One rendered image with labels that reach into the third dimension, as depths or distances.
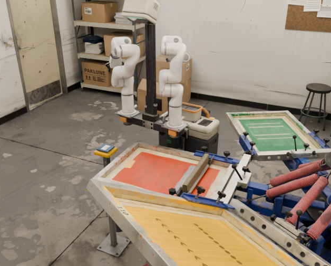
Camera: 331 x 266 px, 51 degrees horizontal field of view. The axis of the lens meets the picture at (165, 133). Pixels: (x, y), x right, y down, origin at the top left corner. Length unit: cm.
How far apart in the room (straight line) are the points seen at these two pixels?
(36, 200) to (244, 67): 377
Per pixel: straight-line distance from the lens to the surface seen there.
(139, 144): 266
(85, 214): 361
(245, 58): 588
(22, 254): 337
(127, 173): 236
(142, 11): 232
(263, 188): 214
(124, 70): 260
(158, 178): 231
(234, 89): 607
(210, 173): 238
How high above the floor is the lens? 223
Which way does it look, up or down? 26 degrees down
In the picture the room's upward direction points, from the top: straight up
